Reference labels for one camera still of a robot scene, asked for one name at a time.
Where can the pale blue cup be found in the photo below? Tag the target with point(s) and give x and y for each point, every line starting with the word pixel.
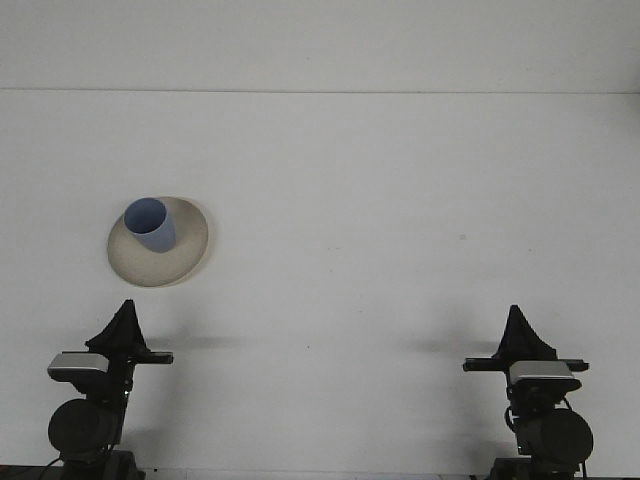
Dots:
pixel 157 237

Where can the pale round plate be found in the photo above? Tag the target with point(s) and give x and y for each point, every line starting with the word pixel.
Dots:
pixel 165 267

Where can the grey arm camera box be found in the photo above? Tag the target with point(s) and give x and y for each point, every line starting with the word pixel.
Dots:
pixel 77 361
pixel 542 370

